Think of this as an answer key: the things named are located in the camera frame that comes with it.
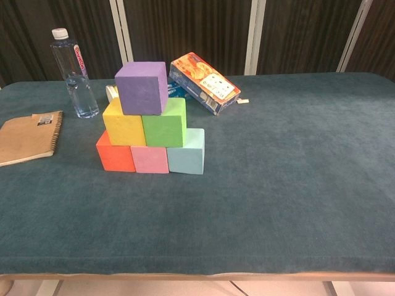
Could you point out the small white eraser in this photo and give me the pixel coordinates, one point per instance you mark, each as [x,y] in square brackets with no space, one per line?
[243,100]

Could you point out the yellow foam cube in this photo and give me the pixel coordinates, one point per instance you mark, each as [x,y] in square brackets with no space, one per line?
[123,128]

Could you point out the white metal frame post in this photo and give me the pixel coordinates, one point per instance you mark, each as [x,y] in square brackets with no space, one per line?
[355,37]
[255,37]
[123,34]

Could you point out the blue Oreo box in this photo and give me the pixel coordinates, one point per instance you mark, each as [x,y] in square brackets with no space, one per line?
[176,89]

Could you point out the green foam cube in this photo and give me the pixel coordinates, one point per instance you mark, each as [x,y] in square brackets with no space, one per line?
[165,129]

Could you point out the orange cracker box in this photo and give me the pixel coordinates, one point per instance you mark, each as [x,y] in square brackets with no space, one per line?
[203,81]

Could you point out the light blue foam cube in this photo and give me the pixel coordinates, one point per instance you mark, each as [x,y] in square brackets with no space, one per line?
[186,158]

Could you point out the clear plastic water bottle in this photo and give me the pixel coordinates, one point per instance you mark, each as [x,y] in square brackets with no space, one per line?
[77,77]

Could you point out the dark blue tablecloth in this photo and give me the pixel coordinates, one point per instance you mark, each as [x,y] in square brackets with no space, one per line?
[308,200]

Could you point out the purple foam cube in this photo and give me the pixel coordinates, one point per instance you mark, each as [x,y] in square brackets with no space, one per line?
[140,89]

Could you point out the orange foam cube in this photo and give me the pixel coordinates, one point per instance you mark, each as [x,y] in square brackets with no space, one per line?
[115,158]

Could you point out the brown spiral notebook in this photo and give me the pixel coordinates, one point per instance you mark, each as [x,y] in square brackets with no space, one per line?
[27,138]

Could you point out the pink foam cube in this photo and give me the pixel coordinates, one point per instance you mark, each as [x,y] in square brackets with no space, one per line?
[151,160]

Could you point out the clear tennis ball tube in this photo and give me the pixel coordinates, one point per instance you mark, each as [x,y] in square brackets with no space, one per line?
[110,91]

